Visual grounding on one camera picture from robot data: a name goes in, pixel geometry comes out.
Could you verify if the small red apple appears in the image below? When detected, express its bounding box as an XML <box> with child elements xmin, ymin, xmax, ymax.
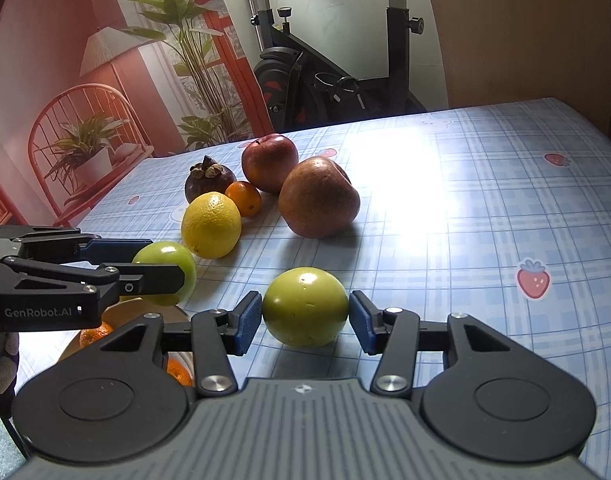
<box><xmin>242</xmin><ymin>133</ymin><xmax>300</xmax><ymax>194</ymax></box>

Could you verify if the wall poster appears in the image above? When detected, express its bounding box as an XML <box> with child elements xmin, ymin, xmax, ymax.
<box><xmin>0</xmin><ymin>0</ymin><xmax>277</xmax><ymax>229</ymax></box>

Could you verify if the yellow lemon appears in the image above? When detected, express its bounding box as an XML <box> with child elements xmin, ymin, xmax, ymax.
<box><xmin>181</xmin><ymin>192</ymin><xmax>243</xmax><ymax>260</ymax></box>

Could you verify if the blue checked tablecloth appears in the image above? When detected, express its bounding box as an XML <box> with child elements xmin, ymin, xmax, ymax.
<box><xmin>60</xmin><ymin>97</ymin><xmax>611</xmax><ymax>480</ymax></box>

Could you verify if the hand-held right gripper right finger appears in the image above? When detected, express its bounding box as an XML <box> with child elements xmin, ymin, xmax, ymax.
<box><xmin>349</xmin><ymin>291</ymin><xmax>537</xmax><ymax>395</ymax></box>

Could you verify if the person's left hand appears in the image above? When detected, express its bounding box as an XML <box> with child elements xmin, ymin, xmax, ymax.
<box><xmin>0</xmin><ymin>332</ymin><xmax>21</xmax><ymax>424</ymax></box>

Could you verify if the black exercise bike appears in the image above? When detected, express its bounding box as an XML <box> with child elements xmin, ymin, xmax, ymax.
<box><xmin>213</xmin><ymin>0</ymin><xmax>429</xmax><ymax>132</ymax></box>

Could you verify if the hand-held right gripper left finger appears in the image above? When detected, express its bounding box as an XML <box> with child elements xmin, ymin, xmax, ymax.
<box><xmin>72</xmin><ymin>291</ymin><xmax>263</xmax><ymax>397</ymax></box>

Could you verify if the green jujube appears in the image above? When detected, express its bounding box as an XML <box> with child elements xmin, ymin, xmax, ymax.
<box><xmin>262</xmin><ymin>267</ymin><xmax>349</xmax><ymax>349</ymax></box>
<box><xmin>130</xmin><ymin>241</ymin><xmax>197</xmax><ymax>307</ymax></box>

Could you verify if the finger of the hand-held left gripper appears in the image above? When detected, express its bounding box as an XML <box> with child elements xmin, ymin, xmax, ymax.
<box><xmin>2</xmin><ymin>258</ymin><xmax>187</xmax><ymax>307</ymax></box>
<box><xmin>16</xmin><ymin>227</ymin><xmax>147</xmax><ymax>265</ymax></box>

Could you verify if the large red apple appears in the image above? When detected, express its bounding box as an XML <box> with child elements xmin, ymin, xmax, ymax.
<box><xmin>278</xmin><ymin>156</ymin><xmax>361</xmax><ymax>240</ymax></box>

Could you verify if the dark purple mangosteen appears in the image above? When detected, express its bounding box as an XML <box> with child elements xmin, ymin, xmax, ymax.
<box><xmin>184</xmin><ymin>155</ymin><xmax>237</xmax><ymax>205</ymax></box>

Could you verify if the wooden wardrobe panel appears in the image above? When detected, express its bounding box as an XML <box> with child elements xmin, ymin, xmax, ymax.
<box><xmin>419</xmin><ymin>0</ymin><xmax>611</xmax><ymax>137</ymax></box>

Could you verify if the small orange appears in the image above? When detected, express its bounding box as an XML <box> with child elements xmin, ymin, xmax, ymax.
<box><xmin>224</xmin><ymin>181</ymin><xmax>263</xmax><ymax>218</ymax></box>

